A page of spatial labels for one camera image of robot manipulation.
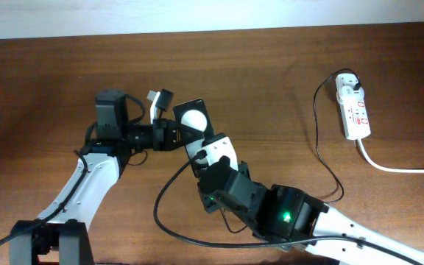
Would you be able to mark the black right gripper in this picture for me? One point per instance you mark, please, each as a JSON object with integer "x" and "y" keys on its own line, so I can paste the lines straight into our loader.
{"x": 211, "y": 204}

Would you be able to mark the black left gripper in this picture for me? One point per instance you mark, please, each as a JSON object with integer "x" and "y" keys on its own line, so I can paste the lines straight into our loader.
{"x": 162, "y": 138}

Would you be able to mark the black Galaxy smartphone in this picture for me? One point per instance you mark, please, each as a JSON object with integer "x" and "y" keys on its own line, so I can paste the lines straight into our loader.
{"x": 194, "y": 114}

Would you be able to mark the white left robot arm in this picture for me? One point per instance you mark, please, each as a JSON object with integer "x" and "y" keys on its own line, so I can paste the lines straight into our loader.
{"x": 109, "y": 144}

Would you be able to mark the white USB charger adapter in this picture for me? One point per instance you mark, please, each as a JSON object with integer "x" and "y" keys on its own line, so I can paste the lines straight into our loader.
{"x": 349, "y": 88}

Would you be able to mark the white surge protector power strip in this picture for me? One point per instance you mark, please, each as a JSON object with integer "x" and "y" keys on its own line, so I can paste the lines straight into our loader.
{"x": 354, "y": 117}

